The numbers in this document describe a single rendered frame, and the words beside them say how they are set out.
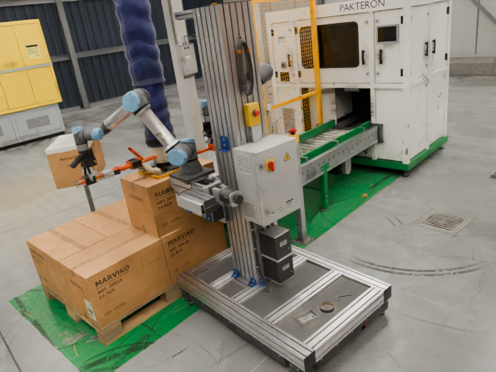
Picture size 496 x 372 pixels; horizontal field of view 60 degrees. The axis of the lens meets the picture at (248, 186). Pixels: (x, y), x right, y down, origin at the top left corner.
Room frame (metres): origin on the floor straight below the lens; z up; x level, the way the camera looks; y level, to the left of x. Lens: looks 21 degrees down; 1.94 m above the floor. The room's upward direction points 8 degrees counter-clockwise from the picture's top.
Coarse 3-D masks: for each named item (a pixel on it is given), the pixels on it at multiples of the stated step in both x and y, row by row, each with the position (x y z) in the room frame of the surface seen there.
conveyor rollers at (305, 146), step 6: (324, 132) 5.00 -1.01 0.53; (330, 132) 4.95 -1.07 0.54; (336, 132) 4.89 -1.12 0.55; (342, 132) 4.84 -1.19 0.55; (312, 138) 4.81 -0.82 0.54; (318, 138) 4.75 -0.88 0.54; (324, 138) 4.71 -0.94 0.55; (330, 138) 4.73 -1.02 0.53; (300, 144) 4.61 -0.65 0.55; (306, 144) 4.57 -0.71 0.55; (312, 144) 4.59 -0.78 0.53; (318, 144) 4.54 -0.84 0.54; (300, 150) 4.39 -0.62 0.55; (306, 150) 4.43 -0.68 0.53
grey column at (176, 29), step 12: (168, 0) 4.54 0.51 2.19; (180, 0) 4.62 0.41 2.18; (168, 12) 4.59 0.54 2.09; (168, 24) 4.61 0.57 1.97; (180, 24) 4.58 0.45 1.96; (168, 36) 4.64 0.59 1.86; (180, 36) 4.56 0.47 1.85; (180, 84) 4.60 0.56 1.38; (192, 84) 4.59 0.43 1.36; (180, 96) 4.63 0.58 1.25; (192, 96) 4.58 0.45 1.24; (192, 108) 4.56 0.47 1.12; (192, 120) 4.54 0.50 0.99; (192, 132) 4.57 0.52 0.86; (204, 144) 4.62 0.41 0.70; (204, 156) 4.59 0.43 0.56
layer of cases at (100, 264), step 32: (64, 224) 3.27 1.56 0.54; (96, 224) 3.18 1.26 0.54; (128, 224) 3.09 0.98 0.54; (192, 224) 2.97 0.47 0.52; (32, 256) 3.04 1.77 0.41; (64, 256) 2.70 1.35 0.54; (96, 256) 2.63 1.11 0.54; (128, 256) 2.58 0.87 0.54; (160, 256) 2.74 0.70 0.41; (192, 256) 2.93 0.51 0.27; (64, 288) 2.68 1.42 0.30; (96, 288) 2.39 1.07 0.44; (128, 288) 2.54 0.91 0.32; (160, 288) 2.70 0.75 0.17; (96, 320) 2.38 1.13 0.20
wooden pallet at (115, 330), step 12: (48, 288) 2.97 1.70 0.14; (168, 288) 2.75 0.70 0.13; (60, 300) 2.82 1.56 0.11; (156, 300) 2.77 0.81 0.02; (168, 300) 2.73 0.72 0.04; (72, 312) 2.68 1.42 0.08; (132, 312) 2.52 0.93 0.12; (144, 312) 2.64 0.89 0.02; (156, 312) 2.65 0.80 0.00; (108, 324) 2.40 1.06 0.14; (120, 324) 2.45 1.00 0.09; (132, 324) 2.52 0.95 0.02; (108, 336) 2.38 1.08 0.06; (120, 336) 2.43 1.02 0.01
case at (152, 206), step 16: (208, 160) 3.20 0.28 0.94; (128, 176) 3.07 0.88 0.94; (144, 176) 3.02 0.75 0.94; (128, 192) 3.00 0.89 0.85; (144, 192) 2.81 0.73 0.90; (160, 192) 2.84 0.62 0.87; (128, 208) 3.06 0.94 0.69; (144, 208) 2.86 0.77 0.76; (160, 208) 2.82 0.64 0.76; (176, 208) 2.90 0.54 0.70; (144, 224) 2.91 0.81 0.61; (160, 224) 2.80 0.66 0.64; (176, 224) 2.89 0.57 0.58
